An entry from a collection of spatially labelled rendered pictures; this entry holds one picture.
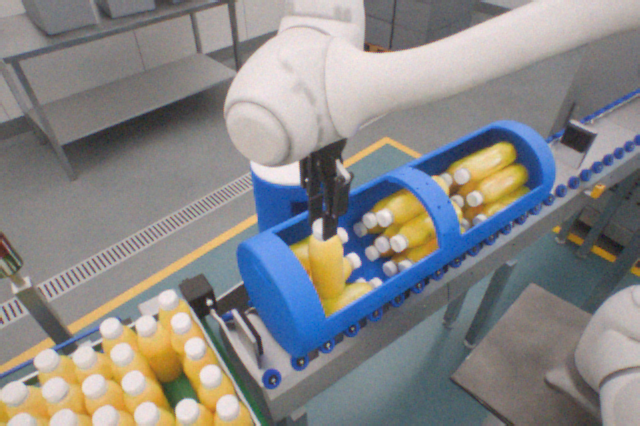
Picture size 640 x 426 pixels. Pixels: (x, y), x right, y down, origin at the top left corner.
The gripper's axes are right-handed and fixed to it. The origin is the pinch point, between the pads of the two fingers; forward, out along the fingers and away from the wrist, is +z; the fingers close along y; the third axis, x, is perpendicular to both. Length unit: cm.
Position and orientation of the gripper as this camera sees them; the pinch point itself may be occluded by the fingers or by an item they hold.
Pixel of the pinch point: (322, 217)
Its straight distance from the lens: 79.5
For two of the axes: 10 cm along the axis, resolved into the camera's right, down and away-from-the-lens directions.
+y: -5.8, -5.7, 5.8
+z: 0.0, 7.2, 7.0
